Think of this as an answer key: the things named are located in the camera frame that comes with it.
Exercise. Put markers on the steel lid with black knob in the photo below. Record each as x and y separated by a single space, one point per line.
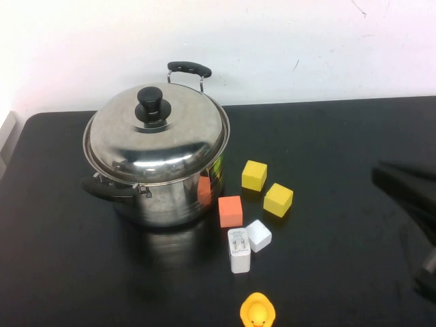
119 136

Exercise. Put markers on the white plug charger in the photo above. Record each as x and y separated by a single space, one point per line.
240 255

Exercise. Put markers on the grey panel at wall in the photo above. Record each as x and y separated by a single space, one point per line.
7 143

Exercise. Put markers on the white cube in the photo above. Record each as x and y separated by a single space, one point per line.
259 236

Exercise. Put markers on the yellow rubber duck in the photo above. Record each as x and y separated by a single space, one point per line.
257 310

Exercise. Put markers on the yellow cube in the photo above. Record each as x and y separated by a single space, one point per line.
254 175
278 201

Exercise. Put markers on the orange cube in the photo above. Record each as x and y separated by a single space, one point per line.
230 212

